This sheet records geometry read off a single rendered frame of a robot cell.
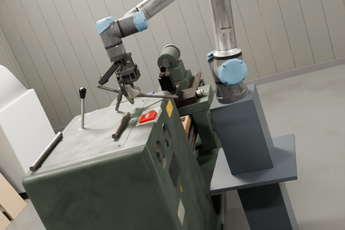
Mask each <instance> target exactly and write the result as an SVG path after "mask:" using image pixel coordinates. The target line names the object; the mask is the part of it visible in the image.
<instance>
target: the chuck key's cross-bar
mask: <svg viewBox="0 0 345 230"><path fill-rule="evenodd" d="M97 88H101V89H104V90H108V91H112V92H116V93H119V91H118V90H115V89H112V88H108V87H104V86H100V85H97ZM136 97H145V98H168V99H178V96H175V95H151V94H139V95H137V96H136Z"/></svg>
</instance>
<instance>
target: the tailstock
mask: <svg viewBox="0 0 345 230"><path fill-rule="evenodd" d="M180 55H181V52H180V49H179V48H178V47H177V46H176V45H173V44H169V45H166V46H165V47H164V48H163V50H162V53H161V55H160V56H159V58H158V67H159V68H160V67H161V66H165V68H167V69H168V70H169V71H170V72H171V75H172V78H173V80H174V83H175V85H178V84H180V87H181V89H183V88H187V87H188V86H189V83H190V79H191V75H192V73H191V70H190V69H185V67H184V64H183V61H182V60H178V59H179V58H180Z"/></svg>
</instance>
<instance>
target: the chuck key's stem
mask: <svg viewBox="0 0 345 230"><path fill-rule="evenodd" d="M122 97H123V93H122V91H121V89H120V88H119V93H118V95H117V104H116V108H115V111H118V110H119V106H120V102H121V101H122Z"/></svg>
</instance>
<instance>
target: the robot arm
mask: <svg viewBox="0 0 345 230"><path fill-rule="evenodd" d="M174 1H175V0H144V1H142V2H141V3H140V4H138V5H137V6H136V7H134V8H133V9H132V10H130V11H128V12H126V13H125V14H124V15H123V17H122V18H120V19H118V20H114V19H113V17H112V16H110V17H107V18H104V19H102V20H99V21H97V23H96V27H97V30H98V33H99V35H100V38H101V40H102V43H103V45H104V48H105V50H106V53H107V55H108V58H109V59H110V61H111V62H114V63H113V64H112V65H111V67H110V68H109V69H108V70H107V71H106V73H105V74H104V75H102V76H101V77H100V80H99V81H98V83H99V84H100V85H101V86H103V85H104V84H106V83H107V82H108V80H109V78H110V77H111V76H112V75H113V73H114V72H115V74H116V79H117V82H118V84H119V87H120V89H121V91H122V93H123V95H124V96H125V97H126V99H127V100H128V101H129V102H130V103H131V104H134V103H135V102H134V97H136V96H137V95H139V92H140V91H141V88H140V87H137V86H134V84H133V82H135V81H137V80H138V79H139V77H140V75H141V74H140V72H139V69H138V66H137V64H136V63H133V60H132V58H131V55H132V54H131V52H128V53H126V50H125V47H124V45H123V42H122V39H121V38H124V37H127V36H130V35H132V34H135V33H138V32H142V31H143V30H145V29H147V28H148V23H147V20H149V19H150V18H151V17H153V16H154V15H156V14H157V13H158V12H160V11H161V10H163V9H164V8H165V7H167V6H168V5H170V4H171V3H172V2H174ZM209 6H210V13H211V17H212V24H213V30H214V36H215V43H216V50H214V51H212V52H210V53H208V54H207V61H208V63H209V66H210V69H211V72H212V75H213V78H214V81H215V84H216V99H217V102H218V103H230V102H234V101H237V100H239V99H241V98H243V97H245V96H246V95H247V94H248V92H249V91H248V87H247V86H246V84H245V83H244V82H243V80H244V79H245V77H246V75H247V67H246V64H245V63H244V62H243V57H242V51H241V49H240V48H238V47H237V41H236V34H235V27H234V20H233V13H232V5H231V0H209ZM116 70H117V71H116Z"/></svg>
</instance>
